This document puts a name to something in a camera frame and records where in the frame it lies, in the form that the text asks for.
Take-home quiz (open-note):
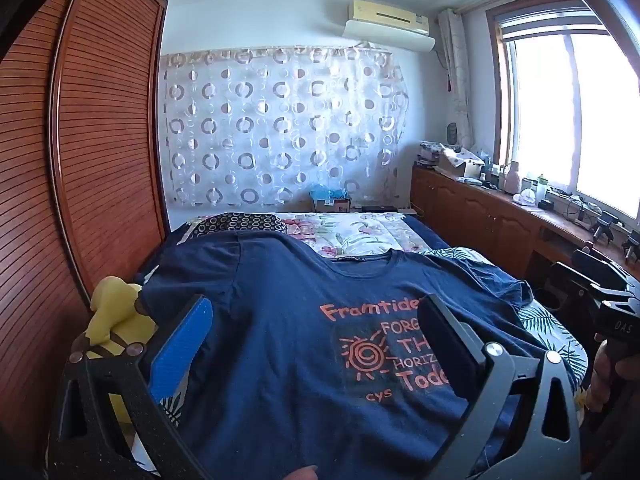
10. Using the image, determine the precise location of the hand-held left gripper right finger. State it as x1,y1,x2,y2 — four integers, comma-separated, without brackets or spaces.
417,294,583,480

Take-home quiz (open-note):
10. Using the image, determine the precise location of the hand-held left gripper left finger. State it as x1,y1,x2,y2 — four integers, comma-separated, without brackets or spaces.
47,294,216,480

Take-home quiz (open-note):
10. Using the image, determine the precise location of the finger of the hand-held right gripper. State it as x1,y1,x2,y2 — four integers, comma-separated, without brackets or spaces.
549,261,596,311
572,249,633,291

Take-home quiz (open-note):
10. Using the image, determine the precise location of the navy blue printed t-shirt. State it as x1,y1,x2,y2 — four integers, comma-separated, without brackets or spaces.
137,230,551,480

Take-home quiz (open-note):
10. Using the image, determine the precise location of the person's right hand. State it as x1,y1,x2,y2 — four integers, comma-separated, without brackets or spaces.
587,342,623,413

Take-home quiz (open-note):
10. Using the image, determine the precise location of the person's left hand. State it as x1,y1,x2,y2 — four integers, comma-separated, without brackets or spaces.
280,465,321,480

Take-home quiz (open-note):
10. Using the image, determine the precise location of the grey waste bin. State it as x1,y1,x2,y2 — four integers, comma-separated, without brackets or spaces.
542,287,568,313

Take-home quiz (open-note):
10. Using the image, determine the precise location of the small black tripod device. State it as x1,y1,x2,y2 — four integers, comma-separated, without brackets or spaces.
620,230,640,263
592,211,621,246

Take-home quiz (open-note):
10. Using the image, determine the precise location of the yellow plush toy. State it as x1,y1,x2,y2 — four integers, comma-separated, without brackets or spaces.
85,276,161,426

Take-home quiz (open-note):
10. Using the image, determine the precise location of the navy blue blanket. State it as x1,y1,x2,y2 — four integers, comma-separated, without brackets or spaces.
395,212,453,253

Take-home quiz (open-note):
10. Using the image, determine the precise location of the wooden cabinet counter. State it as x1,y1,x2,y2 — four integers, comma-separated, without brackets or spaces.
410,165,640,291

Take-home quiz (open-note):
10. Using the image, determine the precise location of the white bottle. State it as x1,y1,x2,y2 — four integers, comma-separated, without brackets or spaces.
502,161,523,195

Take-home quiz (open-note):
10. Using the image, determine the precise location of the black circle-patterned cloth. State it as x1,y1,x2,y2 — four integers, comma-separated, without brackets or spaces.
187,212,288,238

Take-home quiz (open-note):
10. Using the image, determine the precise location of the floral quilt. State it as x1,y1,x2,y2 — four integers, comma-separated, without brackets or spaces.
180,211,436,261

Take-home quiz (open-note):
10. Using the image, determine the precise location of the open cardboard box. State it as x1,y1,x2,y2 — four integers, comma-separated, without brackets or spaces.
437,145,486,181

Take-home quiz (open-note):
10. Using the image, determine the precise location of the wooden framed window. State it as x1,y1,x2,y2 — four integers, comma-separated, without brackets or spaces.
487,0,640,221

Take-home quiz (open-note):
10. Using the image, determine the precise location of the cardboard box with blue bag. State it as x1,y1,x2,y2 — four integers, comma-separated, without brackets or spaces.
310,185,353,212

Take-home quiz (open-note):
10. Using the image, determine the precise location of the floral storage box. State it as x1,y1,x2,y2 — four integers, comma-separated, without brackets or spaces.
415,140,443,168

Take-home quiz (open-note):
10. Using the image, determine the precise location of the wooden louvred wardrobe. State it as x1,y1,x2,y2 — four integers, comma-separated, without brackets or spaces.
0,0,171,461

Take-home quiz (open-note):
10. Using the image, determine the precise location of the sheer circle-patterned curtain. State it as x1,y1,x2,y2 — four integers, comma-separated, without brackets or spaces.
160,45,416,208

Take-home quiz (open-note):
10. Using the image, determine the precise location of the pale patterned window curtain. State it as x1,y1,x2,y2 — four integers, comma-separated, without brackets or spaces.
436,7,476,148

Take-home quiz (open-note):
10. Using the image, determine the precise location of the cream air conditioner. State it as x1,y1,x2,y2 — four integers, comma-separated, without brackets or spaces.
341,0,437,53

